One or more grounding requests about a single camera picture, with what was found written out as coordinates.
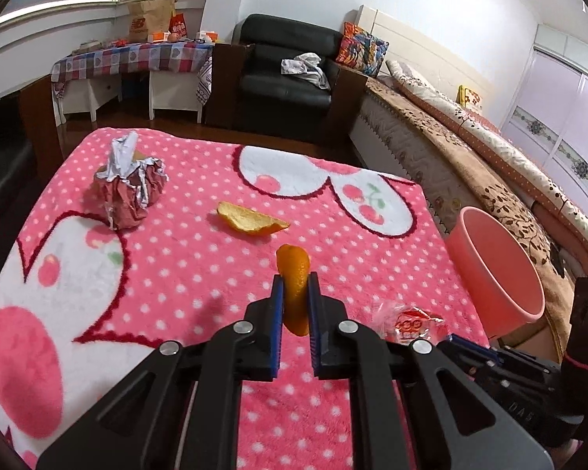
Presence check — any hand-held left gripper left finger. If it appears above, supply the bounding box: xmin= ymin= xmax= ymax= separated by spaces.
xmin=36 ymin=274 xmax=285 ymax=470

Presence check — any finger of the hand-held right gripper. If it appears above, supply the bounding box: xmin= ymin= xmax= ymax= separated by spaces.
xmin=446 ymin=334 xmax=559 ymax=374
xmin=438 ymin=343 xmax=544 ymax=395

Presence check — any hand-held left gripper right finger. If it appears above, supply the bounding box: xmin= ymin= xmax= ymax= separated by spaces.
xmin=306 ymin=271 xmax=554 ymax=470

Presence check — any curled orange peel piece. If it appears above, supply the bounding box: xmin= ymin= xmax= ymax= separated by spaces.
xmin=276 ymin=244 xmax=312 ymax=338

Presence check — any red and white plastic packet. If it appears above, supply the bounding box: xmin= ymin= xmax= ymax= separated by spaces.
xmin=372 ymin=301 xmax=449 ymax=348

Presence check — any pink plastic bucket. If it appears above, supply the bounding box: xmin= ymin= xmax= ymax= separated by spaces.
xmin=445 ymin=206 xmax=547 ymax=338

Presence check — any pink polka-dot printed blanket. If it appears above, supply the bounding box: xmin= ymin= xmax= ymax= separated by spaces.
xmin=0 ymin=127 xmax=493 ymax=470

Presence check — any white bed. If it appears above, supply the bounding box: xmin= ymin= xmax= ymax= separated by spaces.
xmin=348 ymin=5 xmax=588 ymax=358

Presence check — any crumpled red foil wrapper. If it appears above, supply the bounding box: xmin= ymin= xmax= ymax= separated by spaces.
xmin=93 ymin=132 xmax=170 ymax=231

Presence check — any white wardrobe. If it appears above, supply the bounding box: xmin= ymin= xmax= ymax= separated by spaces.
xmin=500 ymin=24 xmax=588 ymax=221

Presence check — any folded floral quilt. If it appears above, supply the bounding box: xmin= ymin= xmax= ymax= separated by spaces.
xmin=386 ymin=60 xmax=588 ymax=270

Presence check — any black armchair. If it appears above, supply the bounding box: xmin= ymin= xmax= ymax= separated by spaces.
xmin=213 ymin=14 xmax=368 ymax=143

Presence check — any white crumpled cloth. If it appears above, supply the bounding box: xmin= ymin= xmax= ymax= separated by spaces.
xmin=281 ymin=52 xmax=331 ymax=91

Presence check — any white patterned cloth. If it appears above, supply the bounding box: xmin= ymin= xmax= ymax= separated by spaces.
xmin=197 ymin=56 xmax=213 ymax=107

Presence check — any colourful printed cushion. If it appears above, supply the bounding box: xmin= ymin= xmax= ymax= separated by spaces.
xmin=336 ymin=22 xmax=389 ymax=78

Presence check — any checkered tablecloth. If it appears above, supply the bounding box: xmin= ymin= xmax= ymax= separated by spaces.
xmin=50 ymin=42 xmax=215 ymax=98

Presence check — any black sofa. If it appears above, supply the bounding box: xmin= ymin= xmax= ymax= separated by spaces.
xmin=0 ymin=61 xmax=35 ymax=216

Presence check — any brown paper bag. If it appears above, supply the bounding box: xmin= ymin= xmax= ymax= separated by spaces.
xmin=127 ymin=0 xmax=176 ymax=44

